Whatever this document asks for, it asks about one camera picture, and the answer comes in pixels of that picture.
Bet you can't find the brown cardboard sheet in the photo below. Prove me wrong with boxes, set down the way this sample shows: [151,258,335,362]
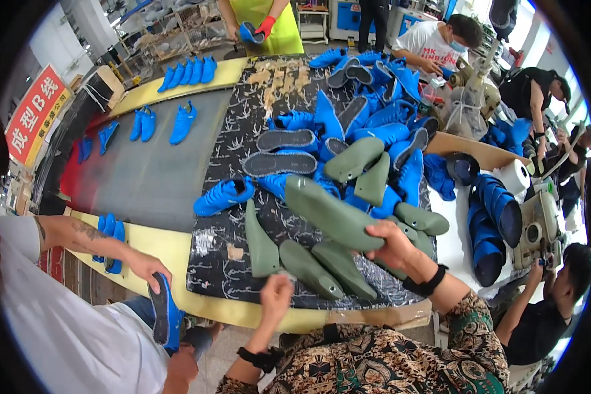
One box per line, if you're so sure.
[426,131,531,171]

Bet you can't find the blue fabric pieces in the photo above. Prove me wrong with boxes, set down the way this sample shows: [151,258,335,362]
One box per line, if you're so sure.
[423,153,457,202]

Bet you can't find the pile of blue shoes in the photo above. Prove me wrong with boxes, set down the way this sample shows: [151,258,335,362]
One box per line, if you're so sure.
[241,47,441,220]

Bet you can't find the stack of blue shoe uppers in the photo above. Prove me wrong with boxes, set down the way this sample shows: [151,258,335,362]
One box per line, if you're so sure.
[467,173,524,288]

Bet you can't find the white paper roll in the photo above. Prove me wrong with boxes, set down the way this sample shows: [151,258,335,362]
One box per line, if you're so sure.
[492,158,532,197]

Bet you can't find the grey conveyor with yellow edges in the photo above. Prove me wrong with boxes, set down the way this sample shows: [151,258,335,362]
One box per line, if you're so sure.
[32,56,434,336]

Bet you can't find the heap of blue shoes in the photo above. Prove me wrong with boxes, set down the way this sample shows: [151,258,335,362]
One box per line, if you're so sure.
[482,117,534,157]

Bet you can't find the person's body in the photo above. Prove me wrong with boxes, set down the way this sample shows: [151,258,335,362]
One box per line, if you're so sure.
[216,295,512,394]

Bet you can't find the white cart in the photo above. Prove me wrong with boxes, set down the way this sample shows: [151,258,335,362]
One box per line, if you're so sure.
[297,4,330,45]

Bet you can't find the plastic wrapped beige machine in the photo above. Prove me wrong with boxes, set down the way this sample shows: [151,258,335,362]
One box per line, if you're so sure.
[442,48,503,142]

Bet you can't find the person's left hand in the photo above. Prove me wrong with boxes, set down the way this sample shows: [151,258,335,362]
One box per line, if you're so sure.
[258,273,296,327]

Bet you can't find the person's right hand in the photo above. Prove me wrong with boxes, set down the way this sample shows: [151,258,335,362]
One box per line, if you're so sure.
[364,220,425,279]

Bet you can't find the metal storage rack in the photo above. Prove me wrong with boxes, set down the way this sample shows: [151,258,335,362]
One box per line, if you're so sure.
[112,0,233,76]

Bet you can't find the black wrist band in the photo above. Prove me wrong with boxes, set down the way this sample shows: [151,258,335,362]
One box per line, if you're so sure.
[236,346,285,374]
[403,264,449,298]

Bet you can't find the black patterned table mat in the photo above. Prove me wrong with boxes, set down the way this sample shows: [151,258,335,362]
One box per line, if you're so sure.
[186,54,437,311]

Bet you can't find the blue and white machine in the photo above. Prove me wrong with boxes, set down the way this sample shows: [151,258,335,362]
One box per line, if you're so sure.
[328,0,376,43]

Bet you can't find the red and yellow banner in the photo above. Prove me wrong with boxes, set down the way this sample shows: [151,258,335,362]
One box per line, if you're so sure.
[4,63,73,169]

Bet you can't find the pile of green lasts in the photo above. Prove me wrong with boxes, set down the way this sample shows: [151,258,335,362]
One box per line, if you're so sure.
[245,136,451,302]

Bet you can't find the beige sewing machine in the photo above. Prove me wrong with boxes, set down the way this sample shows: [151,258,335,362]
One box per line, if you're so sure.
[511,189,565,271]

